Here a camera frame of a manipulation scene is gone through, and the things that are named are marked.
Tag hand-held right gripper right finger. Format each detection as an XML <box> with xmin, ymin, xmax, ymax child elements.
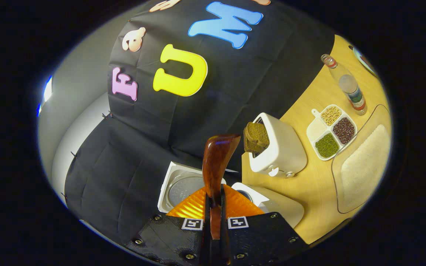
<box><xmin>219</xmin><ymin>184</ymin><xmax>310</xmax><ymax>266</ymax></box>

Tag brown bread slice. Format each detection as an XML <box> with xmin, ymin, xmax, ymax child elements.
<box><xmin>243</xmin><ymin>122</ymin><xmax>270</xmax><ymax>154</ymax></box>

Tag dark red beans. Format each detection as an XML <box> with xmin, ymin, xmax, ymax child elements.
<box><xmin>333</xmin><ymin>117</ymin><xmax>355</xmax><ymax>144</ymax></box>

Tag clear plastic tray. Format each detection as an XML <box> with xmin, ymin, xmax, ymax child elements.
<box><xmin>331</xmin><ymin>105</ymin><xmax>391</xmax><ymax>214</ymax></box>

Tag large ceiling light panel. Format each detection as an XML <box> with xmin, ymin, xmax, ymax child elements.
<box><xmin>37</xmin><ymin>76</ymin><xmax>53</xmax><ymax>117</ymax></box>

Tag white toaster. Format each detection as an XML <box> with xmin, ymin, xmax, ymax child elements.
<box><xmin>249</xmin><ymin>113</ymin><xmax>308</xmax><ymax>178</ymax></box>

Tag white divided bean tray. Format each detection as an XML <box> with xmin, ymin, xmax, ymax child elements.
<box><xmin>307</xmin><ymin>105</ymin><xmax>358</xmax><ymax>161</ymax></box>

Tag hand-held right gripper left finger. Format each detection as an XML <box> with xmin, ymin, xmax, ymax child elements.
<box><xmin>126</xmin><ymin>185</ymin><xmax>213</xmax><ymax>266</ymax></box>

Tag yellow soybeans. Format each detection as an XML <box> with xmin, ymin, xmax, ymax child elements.
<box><xmin>322</xmin><ymin>106</ymin><xmax>341</xmax><ymax>126</ymax></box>

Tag light green plate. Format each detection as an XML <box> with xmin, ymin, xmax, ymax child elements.
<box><xmin>353</xmin><ymin>45</ymin><xmax>378</xmax><ymax>76</ymax></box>

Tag clear plastic water bottle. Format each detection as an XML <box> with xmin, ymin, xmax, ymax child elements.
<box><xmin>321</xmin><ymin>54</ymin><xmax>368</xmax><ymax>115</ymax></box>

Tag brown wooden spoon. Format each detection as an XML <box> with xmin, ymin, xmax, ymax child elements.
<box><xmin>202</xmin><ymin>134</ymin><xmax>241</xmax><ymax>241</ymax></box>

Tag white rice cooker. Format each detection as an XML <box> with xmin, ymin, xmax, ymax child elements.
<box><xmin>158</xmin><ymin>161</ymin><xmax>305</xmax><ymax>229</ymax></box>

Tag green mung beans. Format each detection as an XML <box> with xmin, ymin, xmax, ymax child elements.
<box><xmin>315</xmin><ymin>133</ymin><xmax>339</xmax><ymax>158</ymax></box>

